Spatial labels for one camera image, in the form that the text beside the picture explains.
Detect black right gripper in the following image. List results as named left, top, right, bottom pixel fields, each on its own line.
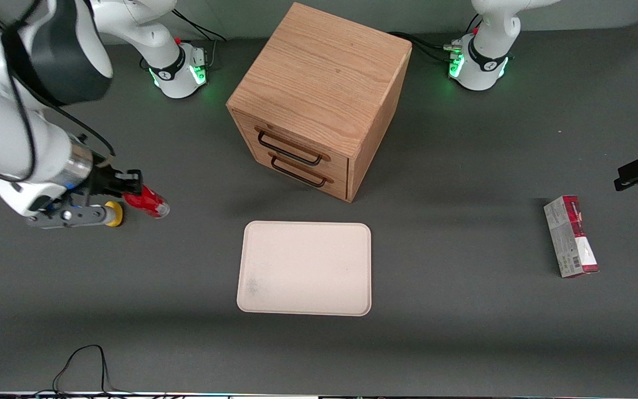
left=88, top=164, right=144, bottom=198

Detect red coke bottle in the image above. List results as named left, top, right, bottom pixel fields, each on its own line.
left=122, top=186, right=171, bottom=219

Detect beige plastic tray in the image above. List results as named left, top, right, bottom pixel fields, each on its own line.
left=236, top=221, right=372, bottom=317

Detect yellow lemon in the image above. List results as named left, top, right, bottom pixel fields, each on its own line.
left=104, top=201, right=125, bottom=228

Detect grey and red carton box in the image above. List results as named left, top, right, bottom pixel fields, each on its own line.
left=543, top=195, right=600, bottom=279

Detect wooden two-drawer cabinet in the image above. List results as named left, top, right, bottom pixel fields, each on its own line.
left=226, top=2, right=413, bottom=203

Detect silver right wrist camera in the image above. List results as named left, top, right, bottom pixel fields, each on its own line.
left=25, top=202, right=111, bottom=229

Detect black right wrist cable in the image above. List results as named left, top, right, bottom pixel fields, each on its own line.
left=1, top=0, right=116, bottom=181

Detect long black drawer handle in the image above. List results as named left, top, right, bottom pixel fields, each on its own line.
left=256, top=130, right=324, bottom=167

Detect short black drawer handle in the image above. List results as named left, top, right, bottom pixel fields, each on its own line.
left=270, top=155, right=328, bottom=188

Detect black right arm base cables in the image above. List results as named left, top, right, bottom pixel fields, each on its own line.
left=172, top=11, right=229, bottom=70

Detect black arm base cables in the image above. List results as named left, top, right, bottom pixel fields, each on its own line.
left=388, top=14, right=483, bottom=64
left=172, top=11, right=229, bottom=70

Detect thin black looped cable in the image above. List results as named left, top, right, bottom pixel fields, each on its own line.
left=34, top=344, right=131, bottom=397

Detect black left arm base cables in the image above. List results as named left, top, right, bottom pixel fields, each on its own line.
left=388, top=14, right=483, bottom=64

